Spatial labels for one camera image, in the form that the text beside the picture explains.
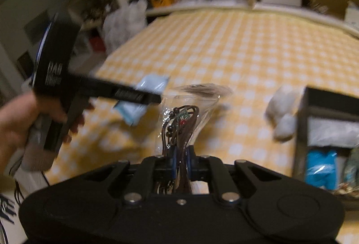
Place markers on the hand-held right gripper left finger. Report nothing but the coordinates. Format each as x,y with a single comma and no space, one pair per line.
174,165

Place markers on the pale grey packet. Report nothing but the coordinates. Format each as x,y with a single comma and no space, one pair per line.
148,84

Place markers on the shiny patterned packet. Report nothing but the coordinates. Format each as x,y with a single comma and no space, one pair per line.
352,169

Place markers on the yellow checkered blanket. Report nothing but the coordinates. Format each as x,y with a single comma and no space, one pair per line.
238,50

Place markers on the blue plastic packet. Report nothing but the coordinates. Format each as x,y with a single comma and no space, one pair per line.
319,171

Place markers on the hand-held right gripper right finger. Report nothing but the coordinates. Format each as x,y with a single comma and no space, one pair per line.
190,165

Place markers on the clear bag of rubber bands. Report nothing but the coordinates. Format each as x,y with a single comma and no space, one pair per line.
347,191

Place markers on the grey fluffy pillow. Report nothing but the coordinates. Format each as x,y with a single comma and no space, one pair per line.
123,25

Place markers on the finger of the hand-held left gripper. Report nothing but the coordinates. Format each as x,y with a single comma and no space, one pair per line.
126,92

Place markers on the red box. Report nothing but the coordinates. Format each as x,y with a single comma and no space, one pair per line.
98,46

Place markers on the black cardboard box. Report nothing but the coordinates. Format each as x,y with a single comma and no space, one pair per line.
301,126

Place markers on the white tissue box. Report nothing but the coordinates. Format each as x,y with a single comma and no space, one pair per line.
352,12

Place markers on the white plastic packet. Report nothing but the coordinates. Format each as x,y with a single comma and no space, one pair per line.
331,131

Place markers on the person's left hand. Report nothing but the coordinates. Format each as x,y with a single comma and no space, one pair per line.
16,123

